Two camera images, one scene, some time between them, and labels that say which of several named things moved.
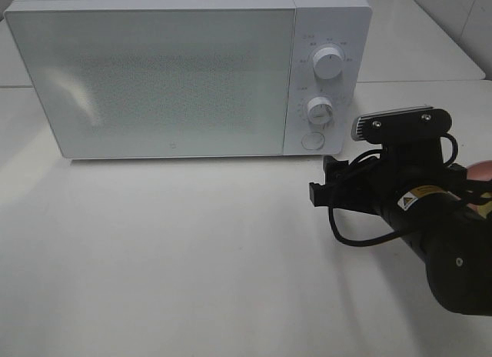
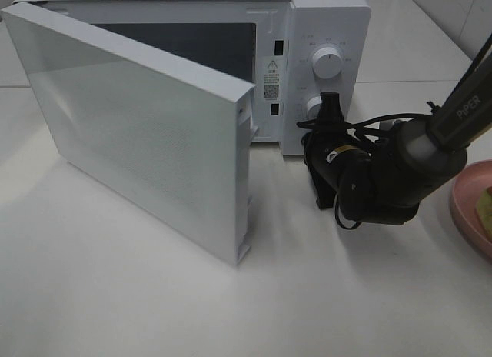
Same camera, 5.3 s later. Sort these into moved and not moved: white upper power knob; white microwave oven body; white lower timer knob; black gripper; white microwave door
Moved: white microwave door; black gripper
Not moved: white lower timer knob; white microwave oven body; white upper power knob
